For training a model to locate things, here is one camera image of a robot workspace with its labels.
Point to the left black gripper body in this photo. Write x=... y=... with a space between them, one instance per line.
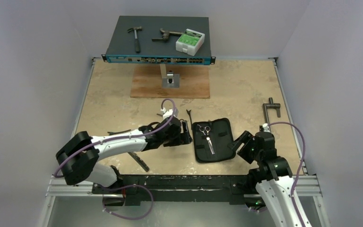
x=173 y=140

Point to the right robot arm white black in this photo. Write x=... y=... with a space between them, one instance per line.
x=273 y=179

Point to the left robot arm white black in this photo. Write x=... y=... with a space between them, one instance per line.
x=79 y=158

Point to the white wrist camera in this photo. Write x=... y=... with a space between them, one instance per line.
x=265 y=127
x=169 y=112

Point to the wooden board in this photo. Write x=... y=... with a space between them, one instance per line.
x=189 y=82

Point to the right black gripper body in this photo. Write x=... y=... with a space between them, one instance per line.
x=244 y=143

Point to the black zippered tool case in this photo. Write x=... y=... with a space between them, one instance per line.
x=220 y=134

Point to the claw hammer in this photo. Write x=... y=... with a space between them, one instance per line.
x=136 y=40

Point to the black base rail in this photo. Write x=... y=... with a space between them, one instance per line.
x=183 y=188

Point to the silver scissors in case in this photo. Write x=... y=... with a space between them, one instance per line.
x=205 y=130

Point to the rusty metal clamp tool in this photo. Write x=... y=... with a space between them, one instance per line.
x=166 y=35

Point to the network switch rack unit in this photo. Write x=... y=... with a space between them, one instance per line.
x=121 y=46

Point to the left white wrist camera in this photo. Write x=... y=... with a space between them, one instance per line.
x=169 y=112

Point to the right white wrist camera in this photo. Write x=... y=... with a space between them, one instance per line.
x=265 y=127

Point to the metal stand bracket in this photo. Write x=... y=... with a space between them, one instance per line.
x=169 y=78

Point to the black comb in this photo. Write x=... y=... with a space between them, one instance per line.
x=142 y=164

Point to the white green plastic box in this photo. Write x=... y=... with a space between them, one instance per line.
x=190 y=42

